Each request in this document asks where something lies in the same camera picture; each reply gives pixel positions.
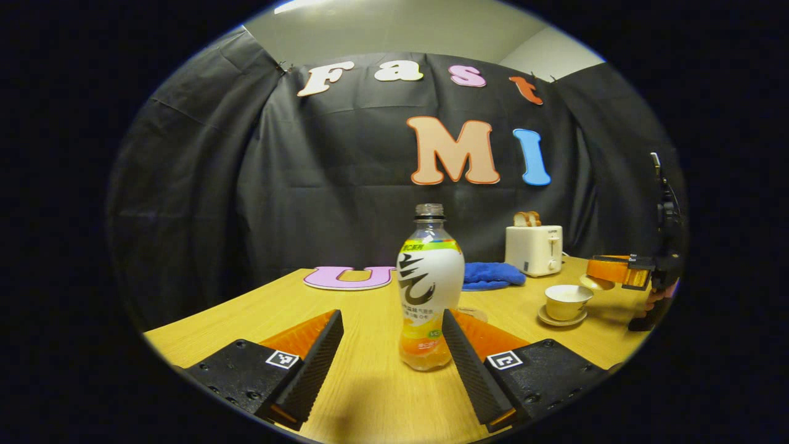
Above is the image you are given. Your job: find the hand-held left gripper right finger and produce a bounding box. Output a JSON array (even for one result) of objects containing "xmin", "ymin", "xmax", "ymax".
[{"xmin": 441, "ymin": 308, "xmax": 611, "ymax": 434}]

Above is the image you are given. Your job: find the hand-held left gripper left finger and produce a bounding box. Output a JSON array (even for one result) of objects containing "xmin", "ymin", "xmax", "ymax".
[{"xmin": 183, "ymin": 309, "xmax": 345, "ymax": 431}]

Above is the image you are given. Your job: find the cream teacup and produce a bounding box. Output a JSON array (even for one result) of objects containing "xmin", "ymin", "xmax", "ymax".
[{"xmin": 545, "ymin": 284, "xmax": 594, "ymax": 321}]

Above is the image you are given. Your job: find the white label water bottle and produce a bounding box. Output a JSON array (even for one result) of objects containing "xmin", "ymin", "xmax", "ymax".
[{"xmin": 396, "ymin": 203, "xmax": 466, "ymax": 372}]

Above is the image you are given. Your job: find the cream saucer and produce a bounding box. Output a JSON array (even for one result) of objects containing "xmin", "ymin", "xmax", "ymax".
[{"xmin": 538, "ymin": 305, "xmax": 588, "ymax": 327}]

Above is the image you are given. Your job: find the cream toaster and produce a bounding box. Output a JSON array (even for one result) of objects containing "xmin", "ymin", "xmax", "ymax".
[{"xmin": 505, "ymin": 225, "xmax": 563, "ymax": 278}]

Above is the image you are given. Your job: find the pink paper cutout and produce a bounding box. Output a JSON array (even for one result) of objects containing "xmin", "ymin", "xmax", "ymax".
[{"xmin": 303, "ymin": 266, "xmax": 397, "ymax": 291}]

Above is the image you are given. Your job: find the blue towel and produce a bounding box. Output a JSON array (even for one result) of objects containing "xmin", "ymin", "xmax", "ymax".
[{"xmin": 462, "ymin": 262, "xmax": 526, "ymax": 292}]

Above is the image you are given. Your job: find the black backdrop cloth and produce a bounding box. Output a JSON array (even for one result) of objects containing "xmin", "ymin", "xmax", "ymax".
[{"xmin": 106, "ymin": 25, "xmax": 690, "ymax": 334}]

